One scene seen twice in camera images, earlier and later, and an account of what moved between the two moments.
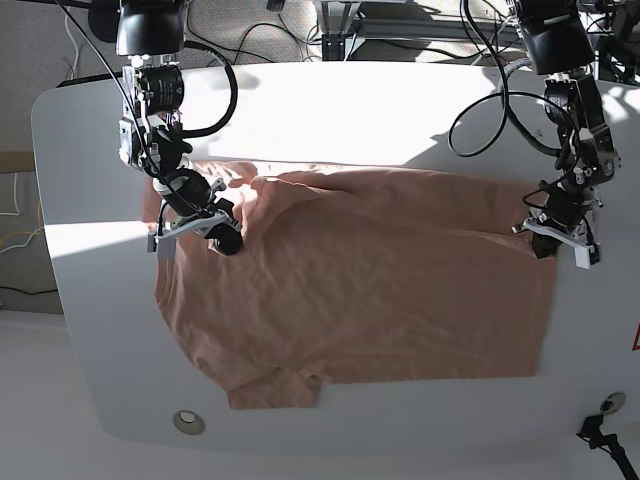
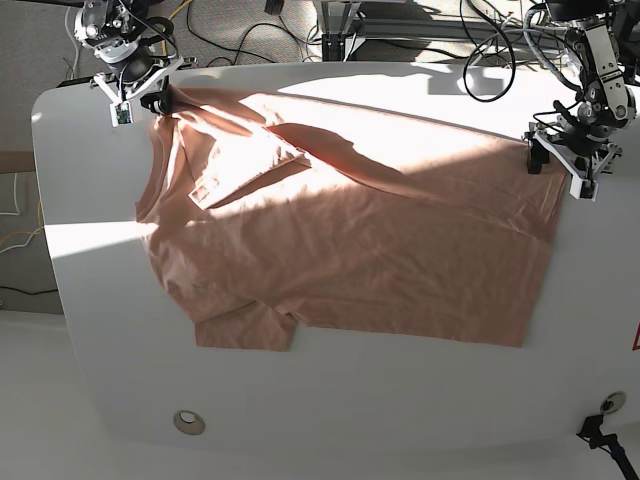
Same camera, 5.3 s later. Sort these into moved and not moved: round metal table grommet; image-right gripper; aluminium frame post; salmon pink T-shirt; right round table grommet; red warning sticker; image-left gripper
Moved: image-left gripper; image-right gripper; salmon pink T-shirt
Not moved: red warning sticker; right round table grommet; round metal table grommet; aluminium frame post
